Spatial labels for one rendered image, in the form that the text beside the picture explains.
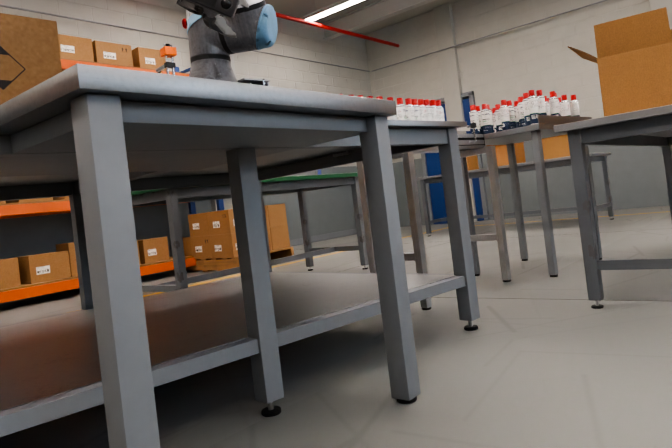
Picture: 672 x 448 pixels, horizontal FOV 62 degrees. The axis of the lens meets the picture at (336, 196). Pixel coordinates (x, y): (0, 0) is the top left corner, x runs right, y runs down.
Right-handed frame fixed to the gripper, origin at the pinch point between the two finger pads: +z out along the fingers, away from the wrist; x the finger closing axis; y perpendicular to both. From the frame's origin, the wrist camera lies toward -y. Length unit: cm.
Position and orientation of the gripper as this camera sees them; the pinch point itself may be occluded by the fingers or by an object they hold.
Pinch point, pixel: (241, 20)
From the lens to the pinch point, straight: 144.9
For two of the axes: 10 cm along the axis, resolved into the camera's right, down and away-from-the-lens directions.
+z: 4.7, 1.4, 8.7
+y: -7.9, -3.7, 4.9
